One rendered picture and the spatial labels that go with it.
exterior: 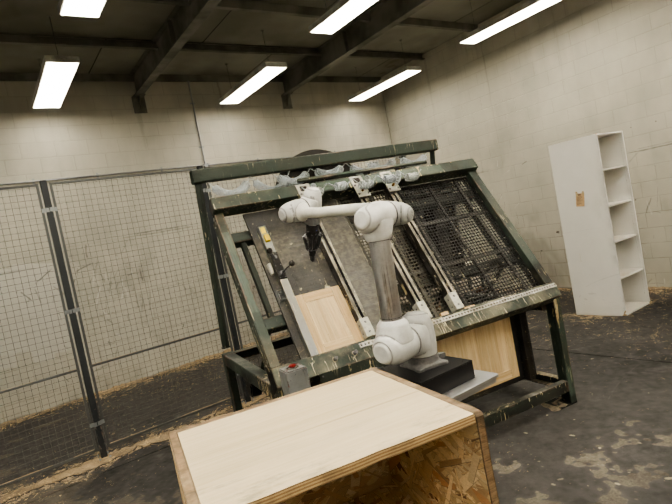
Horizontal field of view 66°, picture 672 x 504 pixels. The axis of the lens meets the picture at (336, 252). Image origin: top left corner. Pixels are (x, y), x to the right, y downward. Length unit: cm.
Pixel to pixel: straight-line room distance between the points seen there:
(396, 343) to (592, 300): 459
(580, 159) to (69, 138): 645
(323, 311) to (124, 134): 547
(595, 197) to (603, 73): 211
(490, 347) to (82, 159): 593
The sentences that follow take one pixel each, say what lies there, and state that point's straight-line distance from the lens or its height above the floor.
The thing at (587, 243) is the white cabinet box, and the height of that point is 85.
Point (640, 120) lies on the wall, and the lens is 775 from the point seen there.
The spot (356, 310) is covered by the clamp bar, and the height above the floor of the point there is 107.
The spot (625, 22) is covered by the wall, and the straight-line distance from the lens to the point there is 793.
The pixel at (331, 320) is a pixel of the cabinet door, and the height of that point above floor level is 105.
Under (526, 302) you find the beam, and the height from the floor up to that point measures 83.
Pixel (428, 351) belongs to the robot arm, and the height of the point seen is 93.
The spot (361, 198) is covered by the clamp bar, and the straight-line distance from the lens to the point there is 371.
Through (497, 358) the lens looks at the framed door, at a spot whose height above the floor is 43.
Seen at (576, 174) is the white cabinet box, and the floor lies 165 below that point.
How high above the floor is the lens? 162
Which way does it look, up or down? 3 degrees down
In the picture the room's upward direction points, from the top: 11 degrees counter-clockwise
